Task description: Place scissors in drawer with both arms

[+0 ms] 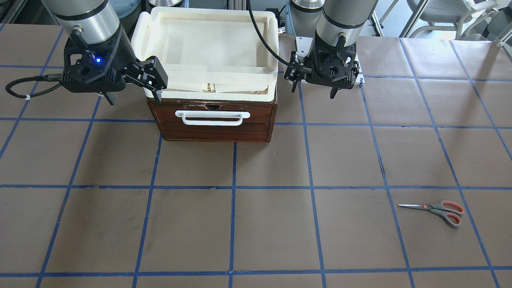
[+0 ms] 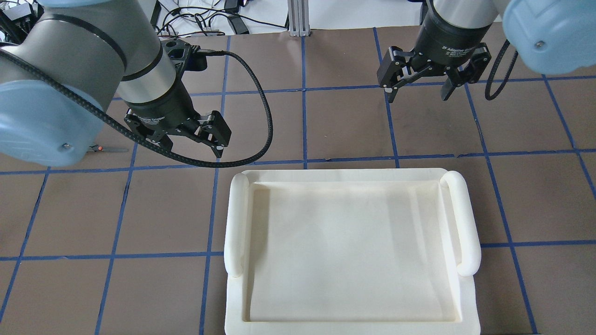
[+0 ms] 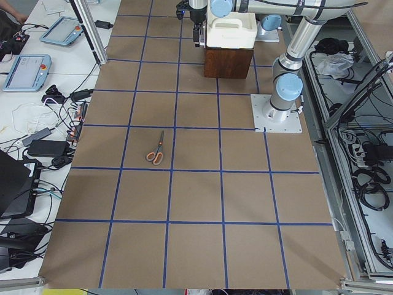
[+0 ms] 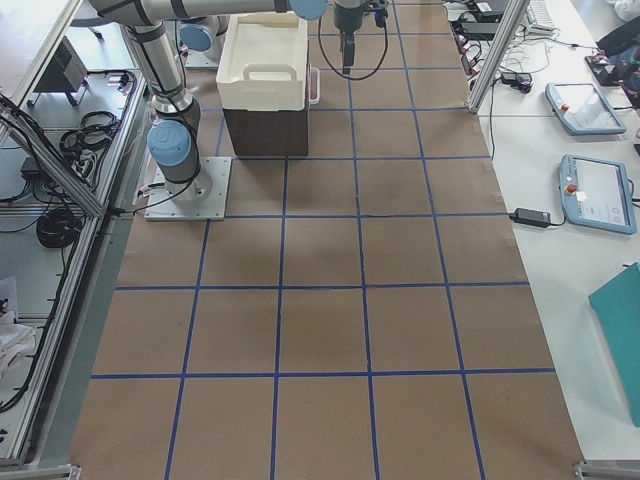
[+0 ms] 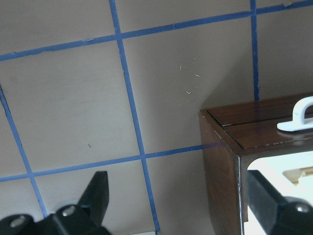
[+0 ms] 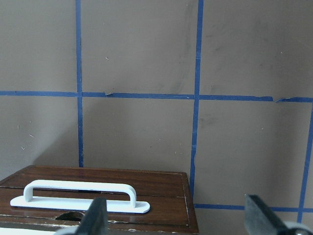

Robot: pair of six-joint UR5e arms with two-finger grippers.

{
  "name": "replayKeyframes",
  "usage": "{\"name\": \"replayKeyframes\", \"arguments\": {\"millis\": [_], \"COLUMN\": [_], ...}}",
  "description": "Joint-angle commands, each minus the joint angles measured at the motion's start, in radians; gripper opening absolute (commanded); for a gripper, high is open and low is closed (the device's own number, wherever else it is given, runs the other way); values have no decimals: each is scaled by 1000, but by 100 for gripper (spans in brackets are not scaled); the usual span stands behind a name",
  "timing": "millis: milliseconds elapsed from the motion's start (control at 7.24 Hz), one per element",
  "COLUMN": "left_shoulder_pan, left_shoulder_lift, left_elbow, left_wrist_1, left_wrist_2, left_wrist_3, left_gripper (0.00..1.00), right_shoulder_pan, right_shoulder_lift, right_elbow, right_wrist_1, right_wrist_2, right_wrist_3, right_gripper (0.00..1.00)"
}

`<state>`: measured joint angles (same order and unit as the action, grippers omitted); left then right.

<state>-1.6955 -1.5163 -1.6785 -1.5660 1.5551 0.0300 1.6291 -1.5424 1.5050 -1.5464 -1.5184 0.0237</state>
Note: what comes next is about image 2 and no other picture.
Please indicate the aluminium frame post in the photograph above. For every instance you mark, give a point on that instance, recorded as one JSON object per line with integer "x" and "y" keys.
{"x": 298, "y": 17}

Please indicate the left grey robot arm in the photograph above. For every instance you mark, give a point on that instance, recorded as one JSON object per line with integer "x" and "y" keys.
{"x": 57, "y": 84}

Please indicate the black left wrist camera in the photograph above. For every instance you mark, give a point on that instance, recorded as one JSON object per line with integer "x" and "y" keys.
{"x": 184, "y": 56}

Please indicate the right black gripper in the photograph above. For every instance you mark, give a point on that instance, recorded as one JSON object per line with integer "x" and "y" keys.
{"x": 444, "y": 43}

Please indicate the white plastic tray lid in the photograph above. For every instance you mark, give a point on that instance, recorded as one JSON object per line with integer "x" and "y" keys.
{"x": 351, "y": 252}

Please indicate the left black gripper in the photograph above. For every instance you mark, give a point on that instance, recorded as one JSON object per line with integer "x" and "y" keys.
{"x": 162, "y": 108}

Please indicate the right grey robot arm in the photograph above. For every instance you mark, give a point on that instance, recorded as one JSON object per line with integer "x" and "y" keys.
{"x": 551, "y": 37}

